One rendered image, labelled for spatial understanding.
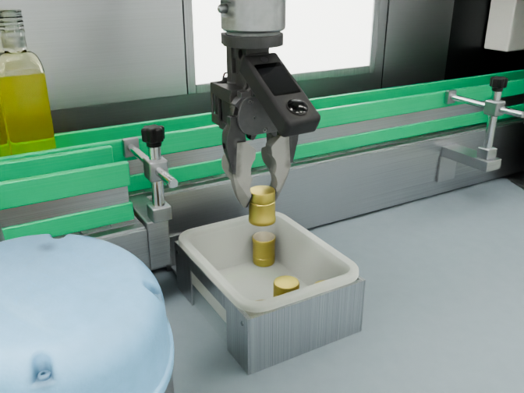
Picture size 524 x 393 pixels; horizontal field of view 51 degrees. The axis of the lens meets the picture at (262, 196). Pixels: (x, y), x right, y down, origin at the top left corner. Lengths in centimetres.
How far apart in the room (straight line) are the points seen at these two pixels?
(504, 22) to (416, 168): 50
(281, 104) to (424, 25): 78
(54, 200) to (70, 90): 28
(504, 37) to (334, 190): 66
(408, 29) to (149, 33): 61
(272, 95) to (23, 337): 41
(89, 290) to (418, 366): 49
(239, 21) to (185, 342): 40
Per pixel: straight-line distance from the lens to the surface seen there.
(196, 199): 86
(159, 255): 76
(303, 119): 60
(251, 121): 66
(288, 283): 72
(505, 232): 108
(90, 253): 33
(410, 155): 110
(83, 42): 94
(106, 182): 71
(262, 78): 63
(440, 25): 139
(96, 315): 29
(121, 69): 96
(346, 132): 100
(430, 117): 114
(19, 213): 71
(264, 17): 64
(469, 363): 74
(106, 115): 100
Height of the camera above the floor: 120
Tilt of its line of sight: 23 degrees down
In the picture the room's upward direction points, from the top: straight up
